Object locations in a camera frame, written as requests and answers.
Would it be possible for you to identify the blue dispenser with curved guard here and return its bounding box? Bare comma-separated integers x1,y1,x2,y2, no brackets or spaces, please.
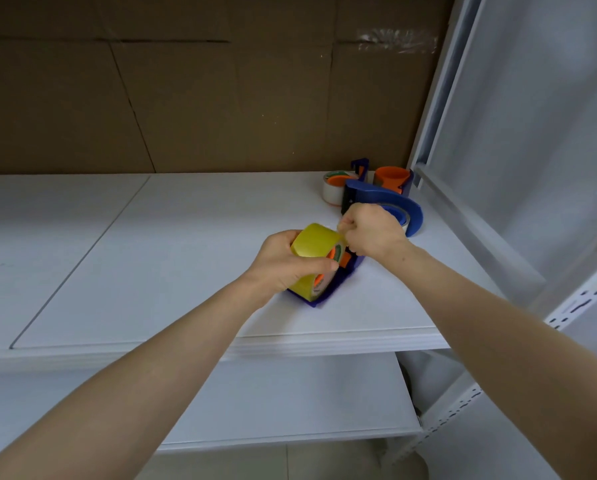
341,179,424,238

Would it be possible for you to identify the white tape roll orange core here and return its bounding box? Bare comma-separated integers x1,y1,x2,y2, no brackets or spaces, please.
322,170,360,207

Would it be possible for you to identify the brown cardboard backing sheet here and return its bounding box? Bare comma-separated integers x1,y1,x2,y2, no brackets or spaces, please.
0,0,455,176

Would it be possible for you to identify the white metal shelf frame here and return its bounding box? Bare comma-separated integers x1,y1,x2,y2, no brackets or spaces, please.
381,0,597,468

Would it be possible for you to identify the person's right forearm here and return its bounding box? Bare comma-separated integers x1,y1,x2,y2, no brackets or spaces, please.
378,242,597,480

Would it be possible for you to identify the person's right hand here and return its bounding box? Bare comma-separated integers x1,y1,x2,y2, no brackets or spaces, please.
337,203,414,263

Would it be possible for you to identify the clear tape strip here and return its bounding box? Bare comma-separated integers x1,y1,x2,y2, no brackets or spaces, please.
355,28,440,55

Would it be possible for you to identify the blue dispenser with orange spool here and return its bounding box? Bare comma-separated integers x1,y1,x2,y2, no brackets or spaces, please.
350,158,414,197

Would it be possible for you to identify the white shelf board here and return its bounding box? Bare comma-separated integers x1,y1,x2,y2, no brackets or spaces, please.
0,352,424,468

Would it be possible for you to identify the person's left forearm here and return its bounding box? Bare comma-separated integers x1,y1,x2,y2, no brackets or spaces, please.
0,276,275,480

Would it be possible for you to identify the clear tape roll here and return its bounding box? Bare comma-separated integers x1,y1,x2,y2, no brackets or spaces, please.
380,204,412,231

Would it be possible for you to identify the yellow tape roll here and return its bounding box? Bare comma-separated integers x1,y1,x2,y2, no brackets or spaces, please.
288,223,350,303

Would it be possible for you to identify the person's left hand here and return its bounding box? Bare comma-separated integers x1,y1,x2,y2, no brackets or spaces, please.
245,230,339,308

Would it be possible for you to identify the blue tape dispenser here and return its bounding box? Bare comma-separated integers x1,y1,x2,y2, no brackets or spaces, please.
287,244,367,309

